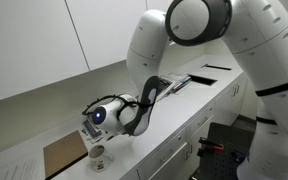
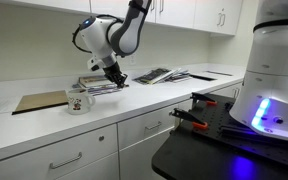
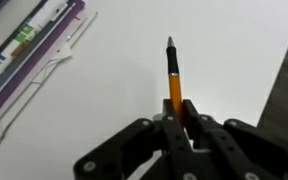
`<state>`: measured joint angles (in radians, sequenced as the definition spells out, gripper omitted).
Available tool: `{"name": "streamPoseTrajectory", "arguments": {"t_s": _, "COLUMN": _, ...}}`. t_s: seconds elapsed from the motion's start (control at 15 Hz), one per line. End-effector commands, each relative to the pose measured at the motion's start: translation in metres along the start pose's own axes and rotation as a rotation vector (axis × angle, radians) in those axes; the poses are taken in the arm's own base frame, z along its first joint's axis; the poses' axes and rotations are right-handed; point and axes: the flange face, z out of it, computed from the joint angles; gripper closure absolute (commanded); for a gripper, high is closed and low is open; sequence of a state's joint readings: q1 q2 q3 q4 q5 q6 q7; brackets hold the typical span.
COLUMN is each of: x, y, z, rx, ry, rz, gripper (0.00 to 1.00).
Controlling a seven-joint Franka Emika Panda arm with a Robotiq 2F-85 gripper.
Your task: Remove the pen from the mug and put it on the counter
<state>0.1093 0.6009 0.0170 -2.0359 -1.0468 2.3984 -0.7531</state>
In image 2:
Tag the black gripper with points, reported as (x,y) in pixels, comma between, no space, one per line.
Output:
(112,70)

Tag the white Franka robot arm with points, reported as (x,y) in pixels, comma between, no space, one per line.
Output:
(97,36)

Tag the white mug with cartoon print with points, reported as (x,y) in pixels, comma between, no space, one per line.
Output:
(78,102)

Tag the pile of glossy magazines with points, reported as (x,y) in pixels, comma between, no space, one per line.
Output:
(99,90)

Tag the brown hardcover book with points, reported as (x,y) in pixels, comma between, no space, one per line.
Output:
(92,81)

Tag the black cover magazine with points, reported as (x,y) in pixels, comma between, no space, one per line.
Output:
(152,76)

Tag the fanned pile of magazines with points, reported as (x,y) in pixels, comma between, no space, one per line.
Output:
(180,76)

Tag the round silver drawer lock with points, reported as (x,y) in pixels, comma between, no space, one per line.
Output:
(101,138)

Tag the white lower cabinet unit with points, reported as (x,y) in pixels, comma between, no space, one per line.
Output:
(84,146)

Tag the brown cardboard sheet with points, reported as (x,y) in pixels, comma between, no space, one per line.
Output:
(42,100)

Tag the black cart table top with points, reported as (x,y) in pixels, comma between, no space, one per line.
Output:
(190,156)

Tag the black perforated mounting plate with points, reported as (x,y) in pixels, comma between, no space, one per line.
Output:
(224,116)

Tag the white wall outlet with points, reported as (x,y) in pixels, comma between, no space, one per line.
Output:
(132,60)

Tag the white wrist camera block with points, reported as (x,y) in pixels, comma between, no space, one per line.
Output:
(93,64)

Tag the white upper wall cabinets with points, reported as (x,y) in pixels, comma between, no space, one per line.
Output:
(184,13)

